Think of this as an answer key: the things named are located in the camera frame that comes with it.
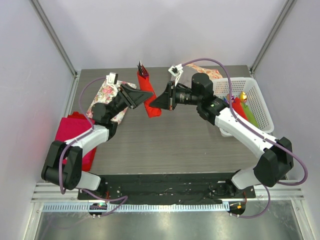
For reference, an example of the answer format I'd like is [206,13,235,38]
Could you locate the floral rectangular tray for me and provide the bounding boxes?
[86,80,137,119]

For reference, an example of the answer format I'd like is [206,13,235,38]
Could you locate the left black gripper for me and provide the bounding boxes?
[107,83,154,121]

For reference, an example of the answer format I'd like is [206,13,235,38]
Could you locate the orange floral cloth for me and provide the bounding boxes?
[186,63,223,81]

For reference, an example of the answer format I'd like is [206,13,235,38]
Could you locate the red paper napkin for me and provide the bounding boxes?
[136,69,163,118]

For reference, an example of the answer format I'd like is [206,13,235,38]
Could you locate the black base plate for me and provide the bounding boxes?
[93,172,256,205]

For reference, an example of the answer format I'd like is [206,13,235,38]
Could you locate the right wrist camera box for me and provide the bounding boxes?
[168,63,183,86]

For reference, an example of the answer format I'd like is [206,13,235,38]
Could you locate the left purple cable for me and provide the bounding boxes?
[59,76,130,217]

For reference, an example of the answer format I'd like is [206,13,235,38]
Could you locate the magenta folded cloth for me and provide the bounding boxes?
[54,116,96,166]

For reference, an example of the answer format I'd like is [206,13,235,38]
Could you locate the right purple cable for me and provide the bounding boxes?
[181,57,309,220]

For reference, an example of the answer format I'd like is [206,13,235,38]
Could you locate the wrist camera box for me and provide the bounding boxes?
[105,72,118,87]
[168,63,183,86]

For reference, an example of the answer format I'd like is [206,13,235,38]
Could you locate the purple iridescent spoon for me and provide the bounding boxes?
[225,93,235,104]

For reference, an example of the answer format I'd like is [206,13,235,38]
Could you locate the white slotted cable duct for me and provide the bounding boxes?
[42,201,230,213]

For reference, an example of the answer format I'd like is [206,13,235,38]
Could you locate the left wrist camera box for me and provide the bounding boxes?
[105,72,118,87]

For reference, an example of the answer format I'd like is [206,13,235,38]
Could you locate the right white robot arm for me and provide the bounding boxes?
[150,73,294,198]

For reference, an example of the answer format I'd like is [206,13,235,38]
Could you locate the purple cable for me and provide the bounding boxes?
[181,57,309,220]
[59,76,130,217]

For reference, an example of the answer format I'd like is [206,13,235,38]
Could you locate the white perforated plastic basket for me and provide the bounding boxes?
[213,77,274,134]

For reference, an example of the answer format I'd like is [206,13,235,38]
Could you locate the gold iridescent spoon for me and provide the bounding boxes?
[239,91,248,104]

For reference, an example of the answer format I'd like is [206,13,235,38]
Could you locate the red folded cloth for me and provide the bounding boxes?
[67,111,97,172]

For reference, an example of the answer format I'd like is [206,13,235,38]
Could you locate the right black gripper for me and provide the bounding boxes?
[150,80,202,111]

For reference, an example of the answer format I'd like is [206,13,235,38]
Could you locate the grey cloth bag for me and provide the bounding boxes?
[178,72,194,88]

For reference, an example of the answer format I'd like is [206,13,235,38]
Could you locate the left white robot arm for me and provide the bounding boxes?
[41,83,153,200]

